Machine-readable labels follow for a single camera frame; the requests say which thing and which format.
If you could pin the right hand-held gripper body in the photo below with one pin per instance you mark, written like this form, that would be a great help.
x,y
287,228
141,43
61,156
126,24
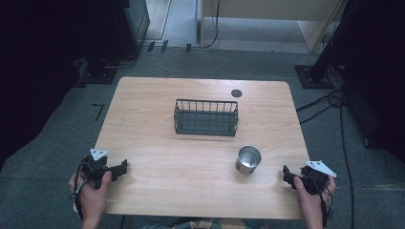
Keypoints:
x,y
315,178

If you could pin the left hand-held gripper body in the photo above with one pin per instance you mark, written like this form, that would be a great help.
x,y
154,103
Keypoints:
x,y
94,165

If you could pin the person's right hand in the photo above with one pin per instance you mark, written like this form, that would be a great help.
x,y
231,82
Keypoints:
x,y
309,200

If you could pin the person's left hand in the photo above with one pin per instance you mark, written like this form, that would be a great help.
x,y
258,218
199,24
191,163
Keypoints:
x,y
93,197

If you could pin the silver metal cup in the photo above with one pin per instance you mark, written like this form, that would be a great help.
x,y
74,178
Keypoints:
x,y
247,161

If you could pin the black round table grommet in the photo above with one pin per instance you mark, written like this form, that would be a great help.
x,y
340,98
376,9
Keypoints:
x,y
236,93

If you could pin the person's legs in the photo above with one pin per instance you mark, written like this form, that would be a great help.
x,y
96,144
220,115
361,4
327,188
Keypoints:
x,y
203,224

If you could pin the dark curtain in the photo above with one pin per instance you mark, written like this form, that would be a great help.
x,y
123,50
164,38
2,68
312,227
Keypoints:
x,y
382,79
41,63

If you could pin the black computer cabinet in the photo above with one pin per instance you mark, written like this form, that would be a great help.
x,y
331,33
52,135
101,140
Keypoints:
x,y
137,22

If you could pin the light wooden furniture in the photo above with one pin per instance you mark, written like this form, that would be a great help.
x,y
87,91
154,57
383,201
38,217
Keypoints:
x,y
270,9

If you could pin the black stand base plate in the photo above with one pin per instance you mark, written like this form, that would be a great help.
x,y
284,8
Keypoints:
x,y
98,73

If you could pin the black stand with base plate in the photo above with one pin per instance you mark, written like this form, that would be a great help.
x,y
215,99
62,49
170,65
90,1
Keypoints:
x,y
321,63

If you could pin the small black floor bracket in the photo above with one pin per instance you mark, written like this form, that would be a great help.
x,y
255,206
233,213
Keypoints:
x,y
164,46
188,48
151,46

